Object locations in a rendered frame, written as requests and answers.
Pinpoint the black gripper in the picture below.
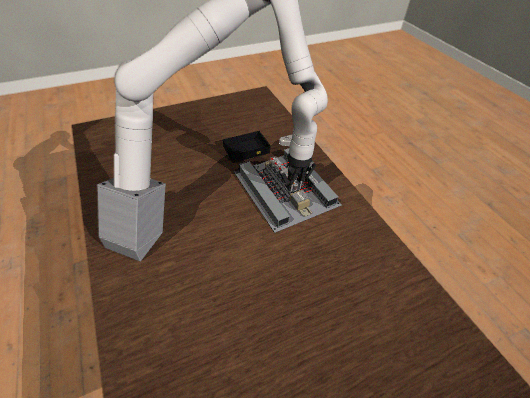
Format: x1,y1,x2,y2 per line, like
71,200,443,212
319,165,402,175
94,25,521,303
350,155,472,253
279,154,316,192

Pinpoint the plug-in relay with orange button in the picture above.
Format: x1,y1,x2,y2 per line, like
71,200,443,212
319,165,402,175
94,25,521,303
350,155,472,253
291,180,300,193

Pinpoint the grey relay panel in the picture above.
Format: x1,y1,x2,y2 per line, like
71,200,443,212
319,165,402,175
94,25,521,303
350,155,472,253
234,161,342,233

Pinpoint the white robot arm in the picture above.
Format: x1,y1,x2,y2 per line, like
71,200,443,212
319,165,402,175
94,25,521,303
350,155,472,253
114,0,328,191

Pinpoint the black parts tray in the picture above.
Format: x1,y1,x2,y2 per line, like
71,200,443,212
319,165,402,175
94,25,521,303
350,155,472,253
224,131,271,163

